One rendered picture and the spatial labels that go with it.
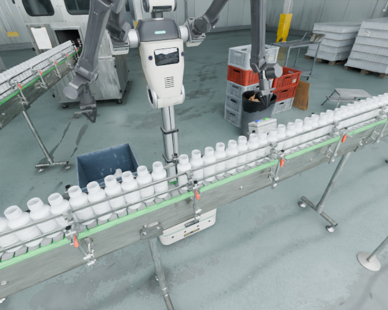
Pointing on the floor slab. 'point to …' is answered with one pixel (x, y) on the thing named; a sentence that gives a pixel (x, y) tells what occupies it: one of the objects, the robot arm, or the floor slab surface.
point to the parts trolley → (299, 52)
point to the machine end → (117, 75)
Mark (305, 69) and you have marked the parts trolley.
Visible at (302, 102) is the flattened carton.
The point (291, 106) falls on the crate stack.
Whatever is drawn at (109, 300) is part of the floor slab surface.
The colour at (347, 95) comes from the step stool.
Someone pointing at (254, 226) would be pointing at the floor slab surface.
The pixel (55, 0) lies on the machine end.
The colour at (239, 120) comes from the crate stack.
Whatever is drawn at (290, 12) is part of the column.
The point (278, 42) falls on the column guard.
